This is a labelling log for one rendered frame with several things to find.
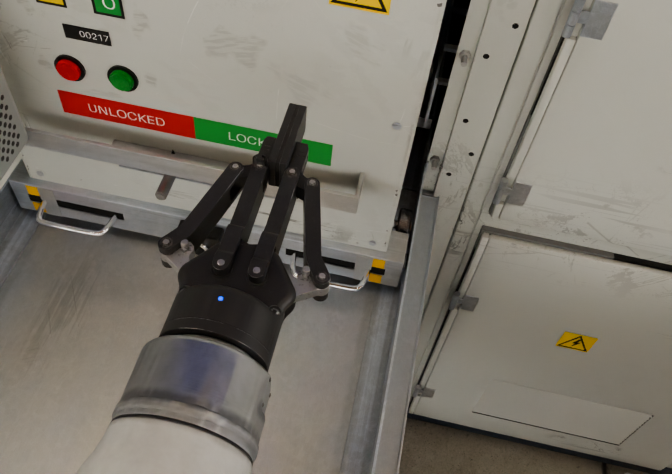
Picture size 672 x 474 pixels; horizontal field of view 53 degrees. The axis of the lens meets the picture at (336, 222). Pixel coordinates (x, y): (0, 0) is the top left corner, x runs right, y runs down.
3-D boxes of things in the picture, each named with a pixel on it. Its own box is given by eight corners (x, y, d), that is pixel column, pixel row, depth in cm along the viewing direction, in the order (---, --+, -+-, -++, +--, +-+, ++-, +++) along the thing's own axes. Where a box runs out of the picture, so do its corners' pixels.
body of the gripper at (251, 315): (156, 372, 48) (199, 265, 53) (273, 399, 47) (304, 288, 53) (140, 319, 42) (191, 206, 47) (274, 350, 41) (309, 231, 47)
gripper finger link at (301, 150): (280, 186, 53) (317, 194, 53) (296, 141, 56) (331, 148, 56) (280, 198, 54) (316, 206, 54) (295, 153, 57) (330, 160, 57)
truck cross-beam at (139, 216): (397, 288, 93) (404, 263, 88) (20, 207, 96) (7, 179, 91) (402, 258, 96) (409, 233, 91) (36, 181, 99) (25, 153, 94)
